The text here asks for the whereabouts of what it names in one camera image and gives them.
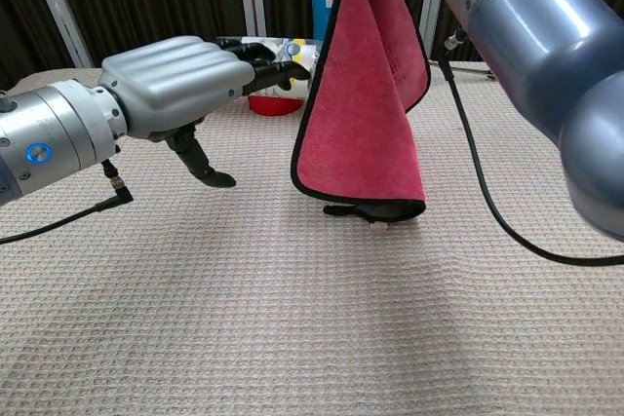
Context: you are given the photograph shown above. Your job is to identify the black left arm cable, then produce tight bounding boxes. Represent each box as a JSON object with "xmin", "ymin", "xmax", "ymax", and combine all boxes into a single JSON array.
[{"xmin": 0, "ymin": 160, "xmax": 135, "ymax": 246}]

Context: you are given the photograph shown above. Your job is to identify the red plastic bowl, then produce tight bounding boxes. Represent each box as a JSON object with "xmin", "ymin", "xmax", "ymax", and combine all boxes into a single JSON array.
[{"xmin": 247, "ymin": 93, "xmax": 303, "ymax": 118}]

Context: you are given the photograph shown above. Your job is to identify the red and black cloth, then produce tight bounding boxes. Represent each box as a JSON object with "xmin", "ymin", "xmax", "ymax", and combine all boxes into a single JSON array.
[{"xmin": 291, "ymin": 0, "xmax": 431, "ymax": 232}]

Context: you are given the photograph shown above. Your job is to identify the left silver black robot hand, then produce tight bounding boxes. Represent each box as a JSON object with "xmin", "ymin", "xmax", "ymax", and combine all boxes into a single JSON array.
[{"xmin": 98, "ymin": 35, "xmax": 312, "ymax": 189}]

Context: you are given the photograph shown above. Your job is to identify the beige woven tablecloth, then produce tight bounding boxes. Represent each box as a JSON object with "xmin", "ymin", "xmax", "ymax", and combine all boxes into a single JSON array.
[{"xmin": 0, "ymin": 59, "xmax": 624, "ymax": 416}]

